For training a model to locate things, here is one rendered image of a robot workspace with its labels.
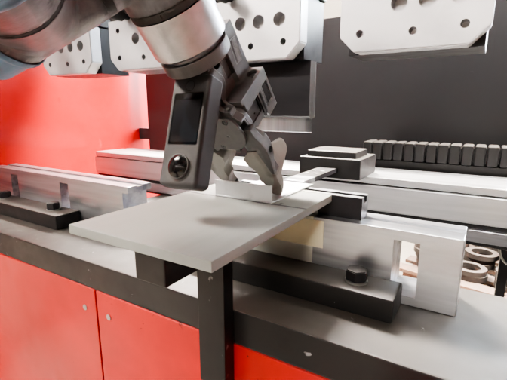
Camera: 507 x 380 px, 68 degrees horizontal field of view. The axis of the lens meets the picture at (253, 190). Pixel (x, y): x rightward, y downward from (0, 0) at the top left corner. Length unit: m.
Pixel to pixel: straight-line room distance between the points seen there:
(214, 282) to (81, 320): 0.34
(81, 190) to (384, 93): 0.74
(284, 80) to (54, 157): 0.90
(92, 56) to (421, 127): 0.73
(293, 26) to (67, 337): 0.64
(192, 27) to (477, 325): 0.43
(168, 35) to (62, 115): 0.97
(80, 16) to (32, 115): 0.94
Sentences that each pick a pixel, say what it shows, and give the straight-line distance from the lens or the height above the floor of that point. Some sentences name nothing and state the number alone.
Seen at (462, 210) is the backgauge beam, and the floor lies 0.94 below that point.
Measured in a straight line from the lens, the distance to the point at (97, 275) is 0.65.
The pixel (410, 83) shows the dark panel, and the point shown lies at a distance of 1.01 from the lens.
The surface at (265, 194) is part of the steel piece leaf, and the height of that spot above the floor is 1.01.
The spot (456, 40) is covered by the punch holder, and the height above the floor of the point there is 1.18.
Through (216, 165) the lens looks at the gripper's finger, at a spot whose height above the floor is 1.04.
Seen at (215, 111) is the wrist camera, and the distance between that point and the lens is 0.39.
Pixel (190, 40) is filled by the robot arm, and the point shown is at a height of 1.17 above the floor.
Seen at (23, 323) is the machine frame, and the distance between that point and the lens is 0.93.
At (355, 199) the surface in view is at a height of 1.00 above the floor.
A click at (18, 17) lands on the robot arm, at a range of 0.25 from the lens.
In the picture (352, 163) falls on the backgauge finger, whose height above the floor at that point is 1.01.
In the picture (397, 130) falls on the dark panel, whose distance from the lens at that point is 1.01.
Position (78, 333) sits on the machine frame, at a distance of 0.76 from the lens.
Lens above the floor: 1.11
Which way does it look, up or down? 12 degrees down
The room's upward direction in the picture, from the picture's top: straight up
